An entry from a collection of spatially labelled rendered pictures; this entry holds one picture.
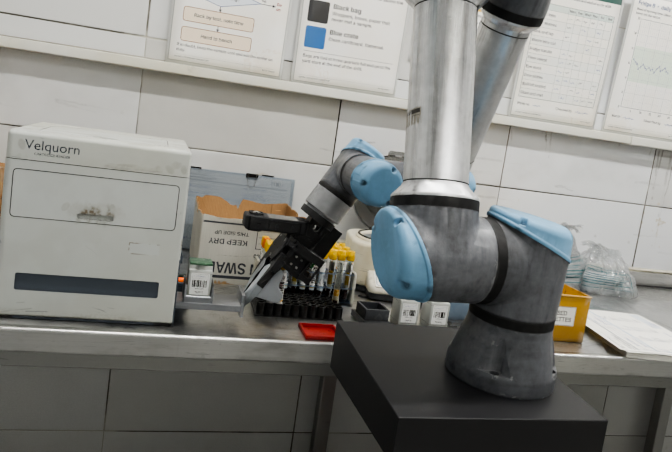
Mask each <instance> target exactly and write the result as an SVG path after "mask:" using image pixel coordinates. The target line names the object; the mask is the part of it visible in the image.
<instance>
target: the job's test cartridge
mask: <svg viewBox="0 0 672 452"><path fill-rule="evenodd" d="M212 275H213V266H204V265H191V264H190V261H189V262H188V271H187V279H186V280H187V292H186V295H191V296H206V297H210V291H211V283H212Z"/></svg>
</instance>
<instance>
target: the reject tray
mask: <svg viewBox="0 0 672 452"><path fill-rule="evenodd" d="M298 327H299V329H300V331H301V332H302V334H303V336H304V337H305V339H306V340H323V341H334V337H335V330H336V327H335V325H333V324H316V323H299V324H298Z"/></svg>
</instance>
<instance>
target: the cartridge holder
mask: <svg viewBox="0 0 672 452"><path fill-rule="evenodd" d="M389 313H390V310H388V309H387V308H386V307H385V306H384V305H383V304H381V303H380V302H370V301H357V305H356V309H351V315H352V316H353V317H354V318H355V319H356V320H357V321H358V322H368V323H386V324H391V323H390V322H389V321H388V319H389Z"/></svg>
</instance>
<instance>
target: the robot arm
mask: <svg viewBox="0 0 672 452"><path fill-rule="evenodd" d="M405 1H406V3H407V4H408V5H409V6H410V7H411V8H412V9H413V26H412V42H411V58H410V74H409V90H408V106H407V121H406V138H405V154H404V162H399V161H391V160H385V158H384V156H383V155H382V154H381V153H380V152H379V151H378V150H377V149H376V148H374V147H373V146H372V145H370V144H369V143H367V142H366V141H364V140H362V139H360V138H353V139H352V140H351V141H350V142H349V143H348V145H347V146H346V147H345V148H343V149H342V150H341V152H340V154H339V156H338V157H337V158H336V160H335V161H334V162H333V164H332V165H331V166H330V168H329V169H328V170H327V172H326V173H325V174H324V176H323V177H322V178H321V180H320V181H319V184H317V185H316V186H315V188H314V189H313V190H312V192H311V193H310V194H309V196H308V197H307V198H306V202H307V204H305V203H304V204H303V205H302V207H301V208H300V209H301V210H303V211H304V212H305V213H306V214H308V217H307V218H306V219H304V218H301V217H293V216H284V215H276V214H268V213H263V212H261V211H255V210H249V211H245V212H244V213H243V220H242V223H243V225H244V227H245V228H246V229H248V230H250V231H259V232H260V231H269V232H277V233H280V234H279V235H278V236H277V238H276V239H275V240H274V241H273V242H272V244H271V245H270V247H269V249H268V251H267V252H266V253H265V254H264V256H263V257H262V259H261V260H260V262H259V263H258V265H257V267H256V268H255V270H254V272H253V273H252V276H251V277H250V279H249V281H248V283H247V285H246V287H245V289H244V293H245V295H246V297H245V305H244V306H246V305H247V304H248V303H249V302H251V301H252V300H253V299H254V298H255V297H258V298H261V299H264V300H267V301H270V302H273V303H278V302H280V301H281V300H282V298H283V294H282V292H281V290H280V288H279V284H280V282H281V281H282V279H283V277H284V274H283V271H282V270H280V269H281V268H284V269H285V270H287V271H288V273H289V274H290V275H291V276H293V277H294V278H296V279H299V280H301V281H302V282H304V283H305V284H306V285H308V284H309V283H310V282H311V280H312V279H313V278H314V276H315V275H316V274H317V272H318V271H319V270H320V268H321V267H322V266H323V264H324V263H325V262H324V261H323V259H324V258H325V256H326V255H327V254H328V252H329V251H330V250H331V248H332V247H333V246H334V244H335V243H336V242H337V240H338V239H339V238H340V236H341V235H342V233H341V232H339V231H338V230H337V229H335V226H334V224H336V225H338V224H339V223H340V222H341V221H342V219H343V218H344V217H345V215H346V214H347V213H348V211H349V210H350V207H352V206H353V204H354V203H355V202H356V201H357V199H358V200H359V201H361V202H362V203H364V204H366V205H369V206H373V207H384V208H382V209H380V210H379V211H378V213H377V214H376V216H375V219H374V226H373V227H372V232H371V254H372V261H373V266H374V270H375V273H376V276H377V278H378V280H379V283H380V284H381V286H382V288H383V289H384V290H385V291H386V292H387V293H388V294H389V295H391V296H393V297H395V298H398V299H406V300H415V301H416V302H420V303H424V302H427V301H430V302H449V303H469V309H468V312H467V315H466V317H465V318H464V320H463V322H462V324H461V325H460V327H459V329H458V331H457V333H456V335H455V337H454V339H453V340H452V341H451V342H450V344H449V346H448V349H447V353H446V358H445V365H446V367H447V369H448V370H449V371H450V372H451V373H452V374H453V375H454V376H455V377H456V378H458V379H459V380H461V381H462V382H464V383H466V384H468V385H470V386H472V387H474V388H476V389H478V390H481V391H484V392H486V393H489V394H493V395H496V396H500V397H504V398H510V399H516V400H539V399H543V398H546V397H548V396H550V395H551V394H552V393H553V391H554V387H555V382H556V378H557V370H556V367H555V353H554V343H553V330H554V326H555V321H556V317H557V313H558V309H559V304H560V300H561V296H562V291H563V287H564V283H565V279H566V274H567V270H568V266H569V264H571V259H570V257H571V251H572V245H573V236H572V234H571V232H570V231H569V230H568V229H567V228H565V227H564V226H562V225H559V224H557V223H555V222H552V221H549V220H547V219H544V218H541V217H538V216H535V215H532V214H529V213H525V212H522V211H519V210H515V209H511V208H508V207H503V206H498V205H492V206H491V207H490V208H489V211H487V214H486V215H487V217H481V216H479V208H480V199H479V198H478V197H477V196H476V195H475V194H474V191H475V190H476V182H475V178H474V176H473V174H472V173H471V172H470V169H471V167H472V165H473V163H474V160H475V158H476V156H477V154H478V151H479V149H480V147H481V144H482V142H483V140H484V138H485V135H486V133H487V131H488V128H489V126H490V124H491V122H492V119H493V117H494V115H495V113H496V110H497V108H498V106H499V103H500V101H501V99H502V97H503V94H504V92H505V90H506V87H507V85H508V83H509V81H510V78H511V76H512V74H513V72H514V69H515V67H516V65H517V62H518V60H519V58H520V56H521V53H522V51H523V49H524V46H525V44H526V42H527V40H528V37H529V35H530V33H531V32H533V31H535V30H537V29H539V28H540V27H541V25H542V23H543V21H544V19H545V17H546V14H547V12H548V9H549V6H550V3H551V0H405ZM479 9H480V10H481V12H482V18H481V21H480V24H479V26H478V29H477V21H478V10H479ZM388 205H390V206H388ZM315 225H316V227H315ZM313 228H314V229H313ZM314 265H316V266H317V267H318V268H317V270H316V271H315V272H314V274H313V275H312V276H311V278H310V279H309V278H308V276H309V275H310V273H309V272H308V269H309V268H311V269H312V268H313V266H314Z"/></svg>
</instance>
